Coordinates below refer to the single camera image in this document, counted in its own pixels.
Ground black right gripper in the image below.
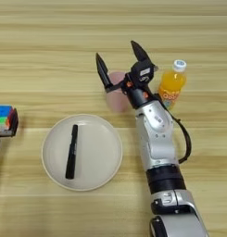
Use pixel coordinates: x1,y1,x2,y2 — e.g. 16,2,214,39
95,40,155,109

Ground multicolour puzzle cube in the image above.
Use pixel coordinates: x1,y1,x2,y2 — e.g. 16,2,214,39
0,105,17,136

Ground pink plastic cup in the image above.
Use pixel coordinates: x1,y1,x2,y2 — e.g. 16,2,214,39
105,71,132,113

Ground orange juice bottle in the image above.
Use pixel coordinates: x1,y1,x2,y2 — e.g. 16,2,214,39
157,59,187,110

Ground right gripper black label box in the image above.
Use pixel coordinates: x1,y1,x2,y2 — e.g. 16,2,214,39
131,59,158,86

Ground black marker pen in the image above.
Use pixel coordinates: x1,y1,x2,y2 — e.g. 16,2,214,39
65,124,80,180

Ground round beige plate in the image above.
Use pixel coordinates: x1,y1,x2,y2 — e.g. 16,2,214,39
41,114,123,192

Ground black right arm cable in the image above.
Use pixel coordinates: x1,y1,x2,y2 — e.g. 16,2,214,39
155,94,193,165

